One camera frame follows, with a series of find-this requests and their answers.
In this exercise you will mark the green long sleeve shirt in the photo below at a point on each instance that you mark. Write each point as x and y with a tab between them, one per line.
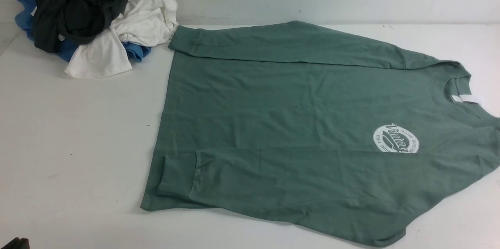
294	122

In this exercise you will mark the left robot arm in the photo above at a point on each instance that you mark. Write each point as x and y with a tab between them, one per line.
17	243

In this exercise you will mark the white crumpled shirt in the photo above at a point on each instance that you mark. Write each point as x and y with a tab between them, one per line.
145	23

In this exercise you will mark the black crumpled garment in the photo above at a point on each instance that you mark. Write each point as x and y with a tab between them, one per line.
78	21

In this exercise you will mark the blue crumpled garment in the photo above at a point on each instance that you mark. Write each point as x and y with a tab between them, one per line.
24	20

